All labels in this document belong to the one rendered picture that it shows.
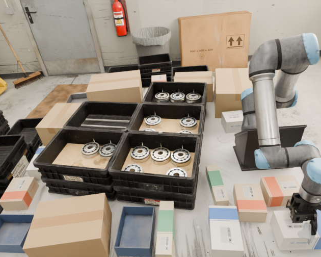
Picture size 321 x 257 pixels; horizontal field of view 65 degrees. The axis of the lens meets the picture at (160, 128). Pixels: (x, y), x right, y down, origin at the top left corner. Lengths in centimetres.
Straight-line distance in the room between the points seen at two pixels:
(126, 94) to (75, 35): 267
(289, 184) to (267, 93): 52
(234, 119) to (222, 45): 258
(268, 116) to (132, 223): 76
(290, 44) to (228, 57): 318
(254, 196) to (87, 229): 75
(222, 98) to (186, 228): 91
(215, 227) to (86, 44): 380
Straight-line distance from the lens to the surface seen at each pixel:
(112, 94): 195
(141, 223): 127
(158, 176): 113
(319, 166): 96
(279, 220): 119
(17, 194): 153
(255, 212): 123
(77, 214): 118
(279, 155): 102
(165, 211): 115
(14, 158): 222
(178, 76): 209
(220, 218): 117
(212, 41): 414
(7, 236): 148
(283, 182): 137
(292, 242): 119
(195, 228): 124
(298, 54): 106
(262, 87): 103
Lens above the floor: 176
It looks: 37 degrees down
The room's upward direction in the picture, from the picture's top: 6 degrees counter-clockwise
